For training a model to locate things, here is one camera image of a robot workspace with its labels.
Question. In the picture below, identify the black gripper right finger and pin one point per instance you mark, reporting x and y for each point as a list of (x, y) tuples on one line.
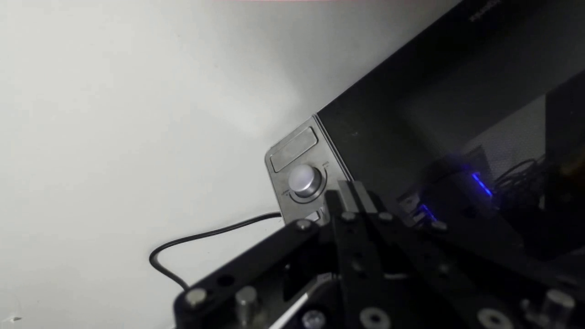
[(371, 231)]

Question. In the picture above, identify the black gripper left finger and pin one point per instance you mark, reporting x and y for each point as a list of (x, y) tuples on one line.
[(267, 257)]

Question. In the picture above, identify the silver microwave oven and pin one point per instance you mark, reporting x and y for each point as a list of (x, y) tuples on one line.
[(426, 92)]

